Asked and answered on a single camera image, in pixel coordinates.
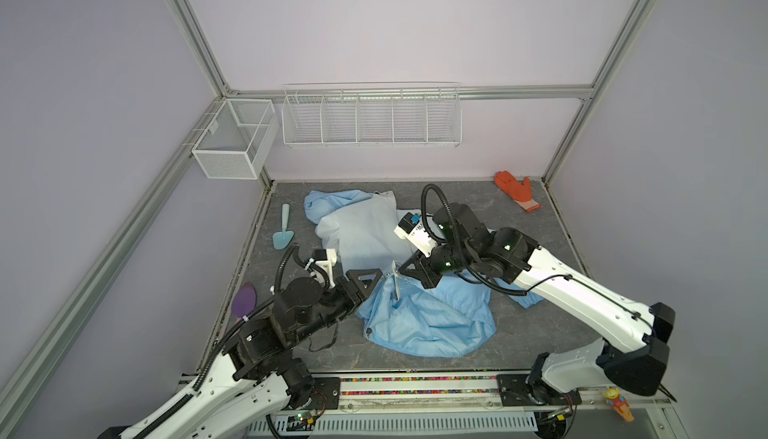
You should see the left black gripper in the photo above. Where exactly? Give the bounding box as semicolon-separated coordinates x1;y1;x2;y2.
292;268;383;344

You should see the light blue jacket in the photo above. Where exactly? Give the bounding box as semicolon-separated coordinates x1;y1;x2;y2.
304;190;497;358

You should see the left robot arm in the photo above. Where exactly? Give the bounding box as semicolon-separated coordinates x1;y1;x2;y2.
101;269;383;438

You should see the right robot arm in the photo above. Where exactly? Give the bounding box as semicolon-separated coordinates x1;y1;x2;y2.
394;203;676;404

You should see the mint green trowel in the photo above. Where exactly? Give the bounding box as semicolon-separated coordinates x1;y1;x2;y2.
272;203;294;250

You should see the purple pink brush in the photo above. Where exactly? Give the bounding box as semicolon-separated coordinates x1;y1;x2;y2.
230;282;258;319

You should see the orange red glove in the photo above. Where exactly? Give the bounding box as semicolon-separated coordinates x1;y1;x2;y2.
494;171;542;213

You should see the green circuit board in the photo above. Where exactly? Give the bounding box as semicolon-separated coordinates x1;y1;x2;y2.
285;415;315;432

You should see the white slotted vent strip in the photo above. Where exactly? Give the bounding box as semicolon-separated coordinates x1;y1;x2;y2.
273;412;539;438

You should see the white mesh box basket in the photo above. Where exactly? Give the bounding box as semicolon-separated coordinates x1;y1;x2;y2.
192;99;279;180

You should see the orange yellow toy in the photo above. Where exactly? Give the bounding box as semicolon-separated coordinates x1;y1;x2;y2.
603;388;635;423

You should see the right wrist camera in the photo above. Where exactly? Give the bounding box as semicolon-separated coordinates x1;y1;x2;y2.
394;211;442;257

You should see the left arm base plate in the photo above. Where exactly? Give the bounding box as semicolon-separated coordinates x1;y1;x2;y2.
291;376;341;411

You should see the white wire shelf basket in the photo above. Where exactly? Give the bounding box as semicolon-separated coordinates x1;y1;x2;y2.
282;82;463;148

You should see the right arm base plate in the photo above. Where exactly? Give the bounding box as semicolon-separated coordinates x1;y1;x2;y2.
496;373;582;407

